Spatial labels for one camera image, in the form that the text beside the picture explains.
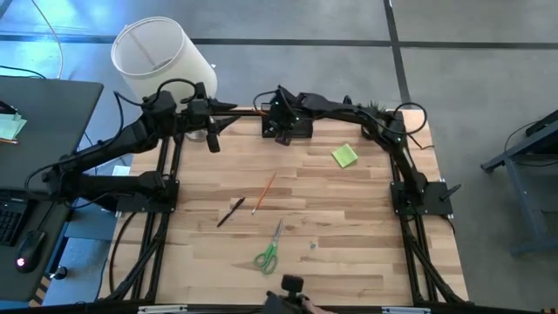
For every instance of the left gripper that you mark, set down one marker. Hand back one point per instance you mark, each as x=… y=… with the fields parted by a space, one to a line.
x=205 y=118

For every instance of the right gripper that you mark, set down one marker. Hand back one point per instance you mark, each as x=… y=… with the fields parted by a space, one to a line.
x=287 y=113

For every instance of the black mesh desk organizer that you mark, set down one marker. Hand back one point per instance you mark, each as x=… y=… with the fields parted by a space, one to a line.
x=307 y=128

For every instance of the green sticky note pad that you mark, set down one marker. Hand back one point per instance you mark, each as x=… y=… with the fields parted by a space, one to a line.
x=344 y=155

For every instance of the black pen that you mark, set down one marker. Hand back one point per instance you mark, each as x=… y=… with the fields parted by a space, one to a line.
x=231 y=212

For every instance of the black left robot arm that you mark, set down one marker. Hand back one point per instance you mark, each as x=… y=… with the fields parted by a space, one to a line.
x=109 y=144

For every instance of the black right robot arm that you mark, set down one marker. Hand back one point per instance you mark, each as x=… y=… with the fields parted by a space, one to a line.
x=349 y=115

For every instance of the black extrusion crossbar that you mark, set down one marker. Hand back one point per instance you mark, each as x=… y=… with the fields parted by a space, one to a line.
x=246 y=113

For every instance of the black table clamp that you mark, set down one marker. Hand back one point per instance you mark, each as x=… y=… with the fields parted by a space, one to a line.
x=347 y=99

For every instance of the white shade silver table lamp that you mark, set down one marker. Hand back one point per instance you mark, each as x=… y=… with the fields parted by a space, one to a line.
x=174 y=56

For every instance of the small potted green plant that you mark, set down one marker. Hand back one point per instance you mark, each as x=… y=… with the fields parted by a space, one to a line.
x=377 y=105

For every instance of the white power adapter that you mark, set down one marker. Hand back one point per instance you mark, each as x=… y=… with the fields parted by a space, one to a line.
x=121 y=171

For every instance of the blue-grey floor plate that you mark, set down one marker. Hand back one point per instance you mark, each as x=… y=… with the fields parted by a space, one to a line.
x=93 y=224

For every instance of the dark grey desk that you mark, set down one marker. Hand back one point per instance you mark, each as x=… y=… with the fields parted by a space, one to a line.
x=52 y=131

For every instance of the person's hand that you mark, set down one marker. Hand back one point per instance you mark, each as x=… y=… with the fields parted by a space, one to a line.
x=316 y=309

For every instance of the pale green paper sheets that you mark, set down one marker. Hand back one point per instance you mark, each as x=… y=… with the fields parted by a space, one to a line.
x=11 y=126

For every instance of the black bar with white brackets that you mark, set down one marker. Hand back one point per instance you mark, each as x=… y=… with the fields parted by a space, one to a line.
x=392 y=310

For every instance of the small black knob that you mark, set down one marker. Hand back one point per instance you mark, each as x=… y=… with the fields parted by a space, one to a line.
x=59 y=272

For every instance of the black computer mouse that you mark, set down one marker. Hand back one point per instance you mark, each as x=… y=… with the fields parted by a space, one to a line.
x=29 y=250

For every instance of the black keyboard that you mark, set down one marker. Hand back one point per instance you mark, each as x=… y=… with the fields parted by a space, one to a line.
x=11 y=222

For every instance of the blue-grey metal cart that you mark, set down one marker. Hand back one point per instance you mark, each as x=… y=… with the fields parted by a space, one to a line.
x=536 y=139

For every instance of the black extrusion side frame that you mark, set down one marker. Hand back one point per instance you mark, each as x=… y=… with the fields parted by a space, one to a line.
x=158 y=261
x=414 y=261

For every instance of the black handheld camera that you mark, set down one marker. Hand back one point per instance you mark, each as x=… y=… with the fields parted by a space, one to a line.
x=292 y=284

